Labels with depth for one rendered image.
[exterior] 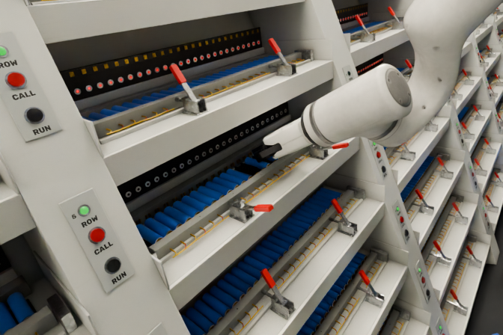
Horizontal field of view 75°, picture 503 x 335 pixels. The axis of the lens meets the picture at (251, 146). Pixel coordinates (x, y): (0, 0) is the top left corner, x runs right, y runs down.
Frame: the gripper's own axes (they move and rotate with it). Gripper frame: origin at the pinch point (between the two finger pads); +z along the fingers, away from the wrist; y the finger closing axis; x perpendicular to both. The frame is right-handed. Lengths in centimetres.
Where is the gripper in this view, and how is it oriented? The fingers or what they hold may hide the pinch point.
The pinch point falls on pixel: (266, 149)
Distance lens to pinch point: 71.4
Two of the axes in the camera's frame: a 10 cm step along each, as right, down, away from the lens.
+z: -5.7, 2.9, 7.7
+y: -6.7, 3.8, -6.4
